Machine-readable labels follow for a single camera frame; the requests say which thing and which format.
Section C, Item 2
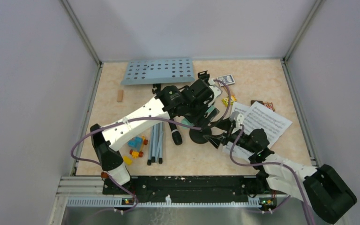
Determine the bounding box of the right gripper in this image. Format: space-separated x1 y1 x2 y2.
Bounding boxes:
203 116 256 153

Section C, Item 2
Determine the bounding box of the mint green microphone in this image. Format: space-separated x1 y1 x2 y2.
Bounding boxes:
180 105 219 128

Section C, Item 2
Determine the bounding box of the mint microphone stand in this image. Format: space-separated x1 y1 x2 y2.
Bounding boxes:
189 127 212 144

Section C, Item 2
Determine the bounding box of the sheet music page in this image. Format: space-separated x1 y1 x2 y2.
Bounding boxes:
232 102 292 148
222 102 252 162

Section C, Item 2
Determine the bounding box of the blue music stand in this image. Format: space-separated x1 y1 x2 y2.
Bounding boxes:
120 57 196 166

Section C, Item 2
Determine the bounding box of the black microphone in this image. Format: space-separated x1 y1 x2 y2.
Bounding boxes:
168 118 183 146

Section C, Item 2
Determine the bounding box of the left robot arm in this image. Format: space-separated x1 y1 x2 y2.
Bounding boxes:
90 79 222 194

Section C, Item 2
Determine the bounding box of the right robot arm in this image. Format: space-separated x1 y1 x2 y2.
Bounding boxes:
203 119 358 224

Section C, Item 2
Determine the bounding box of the yellow printed toy block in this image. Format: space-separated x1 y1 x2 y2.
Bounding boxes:
221 95 237 107

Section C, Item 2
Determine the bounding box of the playing card box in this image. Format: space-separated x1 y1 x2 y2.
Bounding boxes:
217 74 235 85

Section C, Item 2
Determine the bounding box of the dark brown block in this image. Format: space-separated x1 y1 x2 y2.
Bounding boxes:
251 100 265 106

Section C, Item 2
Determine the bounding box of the red owl toy block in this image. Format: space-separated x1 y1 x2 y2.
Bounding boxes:
263 102 275 112

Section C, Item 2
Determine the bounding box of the toy block car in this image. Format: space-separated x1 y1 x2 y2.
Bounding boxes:
127 136 149 158

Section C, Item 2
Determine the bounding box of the wooden block far left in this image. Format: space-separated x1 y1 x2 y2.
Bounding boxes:
117 90 124 102

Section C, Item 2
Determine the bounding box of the yellow toy brick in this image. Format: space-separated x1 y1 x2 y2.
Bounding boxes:
122 156 133 165

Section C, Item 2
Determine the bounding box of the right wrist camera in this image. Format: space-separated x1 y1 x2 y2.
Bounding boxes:
229 111 245 128

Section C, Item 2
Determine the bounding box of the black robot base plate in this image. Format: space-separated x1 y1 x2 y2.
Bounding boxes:
102 175 284 211

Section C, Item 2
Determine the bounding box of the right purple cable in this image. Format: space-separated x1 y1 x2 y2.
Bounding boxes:
228 124 315 225

